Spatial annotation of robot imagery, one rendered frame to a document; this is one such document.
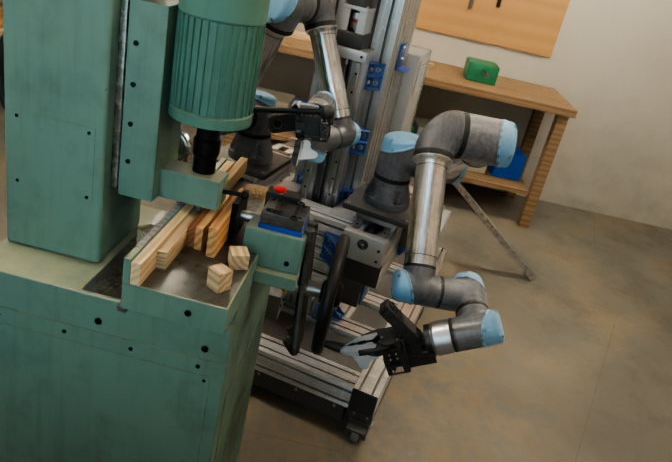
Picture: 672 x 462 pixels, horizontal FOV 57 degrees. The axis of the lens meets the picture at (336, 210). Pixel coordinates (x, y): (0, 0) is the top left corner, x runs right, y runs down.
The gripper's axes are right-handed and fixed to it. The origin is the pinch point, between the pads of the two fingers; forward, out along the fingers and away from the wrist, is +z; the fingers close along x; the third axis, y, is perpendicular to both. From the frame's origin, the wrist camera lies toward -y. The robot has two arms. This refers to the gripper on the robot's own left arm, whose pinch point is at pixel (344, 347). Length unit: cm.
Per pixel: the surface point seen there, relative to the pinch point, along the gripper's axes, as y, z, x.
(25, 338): -26, 64, -14
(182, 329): -20.4, 27.5, -14.0
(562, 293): 116, -67, 200
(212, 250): -32.5, 18.9, -4.8
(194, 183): -45, 21, 4
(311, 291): -12.8, 4.9, 6.0
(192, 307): -28.2, 19.1, -21.4
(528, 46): 1, -93, 339
